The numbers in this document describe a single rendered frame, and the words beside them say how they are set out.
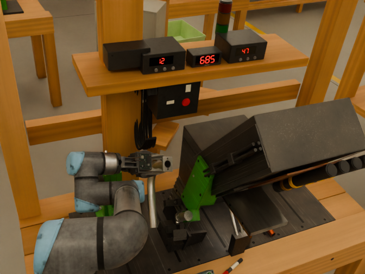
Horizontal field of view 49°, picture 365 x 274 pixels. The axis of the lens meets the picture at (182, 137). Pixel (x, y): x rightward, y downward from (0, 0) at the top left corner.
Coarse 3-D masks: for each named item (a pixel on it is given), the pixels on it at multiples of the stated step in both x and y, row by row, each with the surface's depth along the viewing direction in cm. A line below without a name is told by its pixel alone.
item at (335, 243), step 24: (360, 216) 182; (288, 240) 167; (312, 240) 168; (336, 240) 169; (360, 240) 170; (216, 264) 155; (240, 264) 156; (264, 264) 157; (288, 264) 158; (312, 264) 162; (336, 264) 173
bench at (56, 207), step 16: (160, 176) 195; (176, 176) 196; (144, 192) 185; (320, 192) 195; (336, 192) 196; (48, 208) 173; (64, 208) 174; (336, 208) 187; (352, 208) 188; (32, 224) 165; (32, 240) 159; (32, 256) 153; (32, 272) 148; (336, 272) 201; (352, 272) 191
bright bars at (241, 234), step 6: (234, 222) 154; (234, 228) 154; (240, 228) 155; (234, 234) 154; (240, 234) 154; (246, 234) 154; (234, 240) 153; (240, 240) 153; (246, 240) 155; (234, 246) 154; (240, 246) 156; (234, 252) 157; (240, 252) 159
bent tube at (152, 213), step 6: (156, 162) 151; (162, 162) 143; (168, 162) 146; (156, 168) 149; (162, 168) 143; (168, 168) 144; (150, 180) 154; (150, 186) 154; (150, 192) 153; (150, 198) 153; (150, 204) 152; (150, 210) 152; (150, 216) 152; (156, 216) 152; (150, 222) 151; (156, 222) 152
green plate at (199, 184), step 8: (200, 160) 147; (200, 168) 146; (200, 176) 146; (208, 176) 142; (192, 184) 151; (200, 184) 146; (208, 184) 142; (184, 192) 156; (192, 192) 151; (200, 192) 146; (208, 192) 147; (184, 200) 156; (192, 200) 150; (200, 200) 146; (208, 200) 150; (192, 208) 150
